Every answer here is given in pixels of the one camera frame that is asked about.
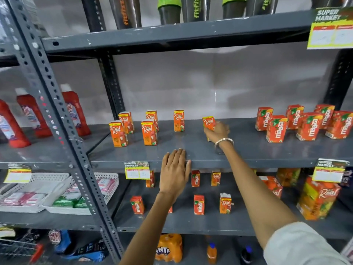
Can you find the person's right hand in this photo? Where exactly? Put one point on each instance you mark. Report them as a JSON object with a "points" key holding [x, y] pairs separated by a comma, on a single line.
{"points": [[220, 132]]}

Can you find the person's left hand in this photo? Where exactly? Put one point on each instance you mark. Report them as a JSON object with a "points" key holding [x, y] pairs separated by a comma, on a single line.
{"points": [[173, 176]]}

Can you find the person's left little finger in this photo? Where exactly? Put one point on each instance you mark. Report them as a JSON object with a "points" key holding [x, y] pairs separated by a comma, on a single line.
{"points": [[163, 166]]}

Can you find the person's right thumb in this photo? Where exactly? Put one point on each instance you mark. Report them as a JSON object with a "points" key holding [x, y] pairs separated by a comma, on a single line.
{"points": [[208, 131]]}

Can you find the person's left thumb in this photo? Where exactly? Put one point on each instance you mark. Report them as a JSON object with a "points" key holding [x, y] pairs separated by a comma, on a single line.
{"points": [[188, 169]]}

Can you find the person's left middle finger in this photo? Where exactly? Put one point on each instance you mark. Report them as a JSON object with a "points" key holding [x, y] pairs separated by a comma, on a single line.
{"points": [[176, 161]]}

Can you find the small orange juice carton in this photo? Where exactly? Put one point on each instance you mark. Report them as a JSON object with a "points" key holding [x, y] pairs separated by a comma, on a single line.
{"points": [[216, 178], [149, 132], [118, 134], [179, 120], [126, 121], [208, 122], [225, 203], [152, 116]]}

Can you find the person's left forearm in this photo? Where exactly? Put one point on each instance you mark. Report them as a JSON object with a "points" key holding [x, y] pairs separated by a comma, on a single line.
{"points": [[149, 231]]}

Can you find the person's right forearm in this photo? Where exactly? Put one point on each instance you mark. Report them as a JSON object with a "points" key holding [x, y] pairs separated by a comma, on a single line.
{"points": [[248, 187]]}

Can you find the grey metal shelving rack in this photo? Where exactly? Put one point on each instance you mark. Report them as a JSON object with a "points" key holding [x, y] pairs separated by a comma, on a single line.
{"points": [[49, 154], [193, 146]]}

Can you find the yellow green price label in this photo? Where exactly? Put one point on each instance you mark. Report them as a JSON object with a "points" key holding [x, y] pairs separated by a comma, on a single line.
{"points": [[137, 171], [18, 175], [329, 171], [331, 30]]}

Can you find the white plastic basket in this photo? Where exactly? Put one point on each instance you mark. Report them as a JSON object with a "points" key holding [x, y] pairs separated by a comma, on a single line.
{"points": [[27, 187], [110, 182]]}

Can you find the pile of pink soap packets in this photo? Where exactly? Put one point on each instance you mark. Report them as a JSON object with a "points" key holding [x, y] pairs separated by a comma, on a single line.
{"points": [[22, 198], [106, 184]]}

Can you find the orange soda bottle pack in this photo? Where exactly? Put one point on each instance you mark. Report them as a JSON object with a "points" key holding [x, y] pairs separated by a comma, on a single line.
{"points": [[168, 248]]}

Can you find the large orange juice carton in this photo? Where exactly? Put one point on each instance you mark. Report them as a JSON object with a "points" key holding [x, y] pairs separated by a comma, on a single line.
{"points": [[288, 177], [318, 198], [273, 186]]}

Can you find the orange soda bottle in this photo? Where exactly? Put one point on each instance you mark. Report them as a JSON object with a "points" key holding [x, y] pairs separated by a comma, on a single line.
{"points": [[211, 253]]}

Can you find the group of red mango cartons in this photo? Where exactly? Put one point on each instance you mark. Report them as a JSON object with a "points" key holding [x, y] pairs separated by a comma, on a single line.
{"points": [[309, 126]]}

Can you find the dark soda bottle blue cap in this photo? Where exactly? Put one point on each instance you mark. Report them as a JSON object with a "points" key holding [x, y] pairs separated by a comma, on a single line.
{"points": [[246, 255]]}

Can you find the red cleaner bottle white cap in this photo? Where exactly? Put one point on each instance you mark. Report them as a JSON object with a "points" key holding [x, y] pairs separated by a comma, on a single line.
{"points": [[12, 129], [33, 113], [74, 113]]}

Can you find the pile of green soap packets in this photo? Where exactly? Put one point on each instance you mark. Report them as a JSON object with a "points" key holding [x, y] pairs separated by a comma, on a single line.
{"points": [[66, 202]]}

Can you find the blue detergent bag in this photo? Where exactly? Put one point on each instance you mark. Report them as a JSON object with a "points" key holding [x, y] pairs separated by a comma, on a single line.
{"points": [[59, 240], [88, 252]]}

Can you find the steel bottle green print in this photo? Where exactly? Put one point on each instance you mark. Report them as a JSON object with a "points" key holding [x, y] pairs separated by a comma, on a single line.
{"points": [[195, 9], [262, 5]]}

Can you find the grey shaker green lid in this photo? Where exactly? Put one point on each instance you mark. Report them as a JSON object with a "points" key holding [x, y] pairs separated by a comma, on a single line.
{"points": [[233, 8], [169, 9]]}

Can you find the white sleeve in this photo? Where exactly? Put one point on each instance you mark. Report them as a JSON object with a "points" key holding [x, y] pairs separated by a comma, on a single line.
{"points": [[300, 245]]}

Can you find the steel bottle orange print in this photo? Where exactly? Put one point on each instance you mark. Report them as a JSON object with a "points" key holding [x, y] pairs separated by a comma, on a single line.
{"points": [[125, 12]]}

